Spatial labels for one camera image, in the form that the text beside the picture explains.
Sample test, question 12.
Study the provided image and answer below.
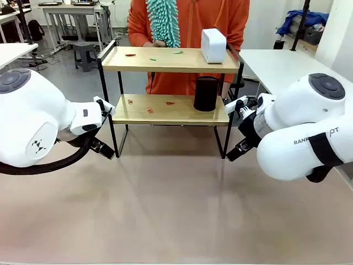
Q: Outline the large white table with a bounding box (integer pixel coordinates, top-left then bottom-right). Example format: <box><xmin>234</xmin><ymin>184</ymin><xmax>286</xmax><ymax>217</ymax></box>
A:
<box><xmin>238</xmin><ymin>49</ymin><xmax>332</xmax><ymax>97</ymax></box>

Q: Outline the teal chenille duster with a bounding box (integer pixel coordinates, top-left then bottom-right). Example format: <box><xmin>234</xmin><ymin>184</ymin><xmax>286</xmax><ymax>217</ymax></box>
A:
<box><xmin>145</xmin><ymin>0</ymin><xmax>181</xmax><ymax>49</ymax></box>

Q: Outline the two-tier wooden metal shelf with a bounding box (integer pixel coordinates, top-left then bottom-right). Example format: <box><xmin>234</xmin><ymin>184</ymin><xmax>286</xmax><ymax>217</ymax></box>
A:
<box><xmin>97</xmin><ymin>40</ymin><xmax>245</xmax><ymax>160</ymax></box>

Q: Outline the blue cloth heap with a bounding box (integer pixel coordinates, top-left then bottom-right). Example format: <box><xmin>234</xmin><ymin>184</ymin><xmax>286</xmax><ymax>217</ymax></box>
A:
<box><xmin>276</xmin><ymin>9</ymin><xmax>330</xmax><ymax>36</ymax></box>

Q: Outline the black stand pole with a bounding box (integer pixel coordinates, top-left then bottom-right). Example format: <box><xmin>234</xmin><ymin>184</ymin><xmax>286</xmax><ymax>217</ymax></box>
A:
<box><xmin>290</xmin><ymin>0</ymin><xmax>312</xmax><ymax>52</ymax></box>
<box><xmin>17</xmin><ymin>0</ymin><xmax>34</xmax><ymax>45</ymax></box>

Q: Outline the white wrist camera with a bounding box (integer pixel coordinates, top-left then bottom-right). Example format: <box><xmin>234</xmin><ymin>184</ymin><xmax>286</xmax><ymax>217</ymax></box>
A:
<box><xmin>93</xmin><ymin>96</ymin><xmax>116</xmax><ymax>112</ymax></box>
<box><xmin>224</xmin><ymin>94</ymin><xmax>249</xmax><ymax>114</ymax></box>

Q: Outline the black braided cable sleeve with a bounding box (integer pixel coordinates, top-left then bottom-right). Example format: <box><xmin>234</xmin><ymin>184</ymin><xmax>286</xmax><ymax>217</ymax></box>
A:
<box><xmin>0</xmin><ymin>131</ymin><xmax>97</xmax><ymax>176</ymax></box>

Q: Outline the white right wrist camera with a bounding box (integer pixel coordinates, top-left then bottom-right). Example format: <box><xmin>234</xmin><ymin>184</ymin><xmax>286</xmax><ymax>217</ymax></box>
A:
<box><xmin>224</xmin><ymin>94</ymin><xmax>249</xmax><ymax>114</ymax></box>

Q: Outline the white rounded box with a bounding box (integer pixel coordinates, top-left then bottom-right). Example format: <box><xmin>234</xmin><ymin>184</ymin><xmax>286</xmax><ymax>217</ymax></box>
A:
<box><xmin>200</xmin><ymin>28</ymin><xmax>228</xmax><ymax>64</ymax></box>

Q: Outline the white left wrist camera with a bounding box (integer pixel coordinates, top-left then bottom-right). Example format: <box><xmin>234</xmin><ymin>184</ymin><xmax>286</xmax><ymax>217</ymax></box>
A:
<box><xmin>93</xmin><ymin>96</ymin><xmax>116</xmax><ymax>112</ymax></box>

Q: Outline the black cylinder container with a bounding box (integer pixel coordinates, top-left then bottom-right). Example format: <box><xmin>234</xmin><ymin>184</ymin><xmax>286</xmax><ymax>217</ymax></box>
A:
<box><xmin>193</xmin><ymin>76</ymin><xmax>219</xmax><ymax>113</ymax></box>

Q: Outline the person's left hand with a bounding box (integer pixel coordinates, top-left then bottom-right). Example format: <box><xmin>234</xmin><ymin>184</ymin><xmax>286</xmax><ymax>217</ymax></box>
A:
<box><xmin>221</xmin><ymin>81</ymin><xmax>231</xmax><ymax>105</ymax></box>

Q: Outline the black backpack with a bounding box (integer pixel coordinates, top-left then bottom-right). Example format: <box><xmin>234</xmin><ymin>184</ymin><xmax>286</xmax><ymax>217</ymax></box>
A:
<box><xmin>27</xmin><ymin>19</ymin><xmax>45</xmax><ymax>42</ymax></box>

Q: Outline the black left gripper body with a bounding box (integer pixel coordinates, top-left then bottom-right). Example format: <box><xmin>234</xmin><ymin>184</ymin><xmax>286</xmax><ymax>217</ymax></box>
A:
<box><xmin>89</xmin><ymin>139</ymin><xmax>104</xmax><ymax>152</ymax></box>

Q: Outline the black strap on arm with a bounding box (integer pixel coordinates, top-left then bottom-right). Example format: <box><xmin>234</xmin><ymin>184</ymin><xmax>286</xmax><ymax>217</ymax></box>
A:
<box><xmin>305</xmin><ymin>132</ymin><xmax>344</xmax><ymax>183</ymax></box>

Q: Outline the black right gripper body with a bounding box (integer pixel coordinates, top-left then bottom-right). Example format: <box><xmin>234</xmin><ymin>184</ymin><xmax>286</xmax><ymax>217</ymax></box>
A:
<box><xmin>237</xmin><ymin>110</ymin><xmax>262</xmax><ymax>147</ymax></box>

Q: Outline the grey plastic stool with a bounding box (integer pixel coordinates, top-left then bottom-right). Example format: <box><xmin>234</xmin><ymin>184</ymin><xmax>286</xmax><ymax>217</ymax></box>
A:
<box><xmin>72</xmin><ymin>42</ymin><xmax>98</xmax><ymax>73</ymax></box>

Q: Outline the person in orange hoodie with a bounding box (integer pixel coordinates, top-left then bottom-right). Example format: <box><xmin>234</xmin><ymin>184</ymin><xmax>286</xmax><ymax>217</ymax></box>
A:
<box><xmin>127</xmin><ymin>0</ymin><xmax>251</xmax><ymax>96</ymax></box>

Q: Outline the white background desk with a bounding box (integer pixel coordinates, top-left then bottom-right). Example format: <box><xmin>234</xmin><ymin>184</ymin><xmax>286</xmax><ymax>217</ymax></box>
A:
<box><xmin>38</xmin><ymin>1</ymin><xmax>111</xmax><ymax>52</ymax></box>

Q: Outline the white side table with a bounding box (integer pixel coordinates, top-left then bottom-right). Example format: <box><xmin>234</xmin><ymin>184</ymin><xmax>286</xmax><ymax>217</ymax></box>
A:
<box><xmin>0</xmin><ymin>43</ymin><xmax>39</xmax><ymax>70</ymax></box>

